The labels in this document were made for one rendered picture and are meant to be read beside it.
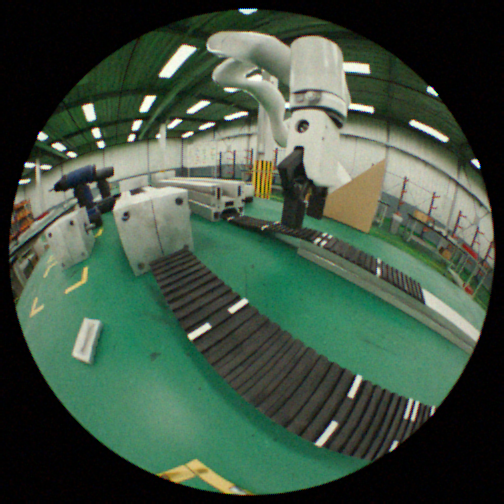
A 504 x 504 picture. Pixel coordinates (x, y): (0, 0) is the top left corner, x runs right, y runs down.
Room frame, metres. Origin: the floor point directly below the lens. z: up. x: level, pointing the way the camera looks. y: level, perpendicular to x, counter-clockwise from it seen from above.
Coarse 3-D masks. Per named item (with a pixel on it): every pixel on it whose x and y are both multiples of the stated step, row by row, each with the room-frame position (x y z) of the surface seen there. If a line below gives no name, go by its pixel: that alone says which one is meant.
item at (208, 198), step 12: (168, 180) 0.57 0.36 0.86; (180, 180) 0.50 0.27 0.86; (192, 180) 0.54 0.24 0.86; (204, 180) 0.47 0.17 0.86; (216, 180) 0.43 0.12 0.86; (192, 192) 0.38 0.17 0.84; (204, 192) 0.35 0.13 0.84; (216, 192) 0.32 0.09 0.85; (228, 192) 0.39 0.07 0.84; (240, 192) 0.38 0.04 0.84; (192, 204) 0.38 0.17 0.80; (204, 204) 0.36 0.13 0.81; (216, 204) 0.32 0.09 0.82; (228, 204) 0.37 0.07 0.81; (240, 204) 0.38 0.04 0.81; (204, 216) 0.34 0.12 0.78; (216, 216) 0.33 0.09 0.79
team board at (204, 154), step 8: (192, 144) 5.98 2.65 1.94; (200, 144) 5.84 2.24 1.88; (208, 144) 5.71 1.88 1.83; (216, 144) 5.59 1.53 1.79; (192, 152) 5.98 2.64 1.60; (200, 152) 5.84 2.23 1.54; (208, 152) 5.71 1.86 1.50; (216, 152) 5.59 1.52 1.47; (192, 160) 5.98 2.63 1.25; (200, 160) 5.84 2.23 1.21; (208, 160) 5.70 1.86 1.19; (216, 160) 5.60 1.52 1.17
